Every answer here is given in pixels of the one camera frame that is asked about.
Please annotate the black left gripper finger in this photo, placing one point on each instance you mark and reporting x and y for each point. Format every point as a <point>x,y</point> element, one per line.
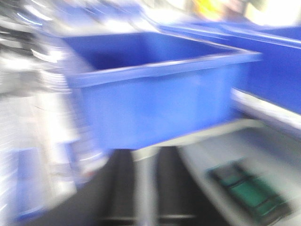
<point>106,200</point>

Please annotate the green black screwdriver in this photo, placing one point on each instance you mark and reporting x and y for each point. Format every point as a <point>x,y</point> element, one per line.
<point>254,195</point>

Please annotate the grey target tray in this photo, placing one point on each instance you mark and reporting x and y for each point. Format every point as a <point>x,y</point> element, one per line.
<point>173,189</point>

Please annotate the blue bin on rack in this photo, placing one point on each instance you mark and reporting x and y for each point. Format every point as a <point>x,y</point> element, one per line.
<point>137,89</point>

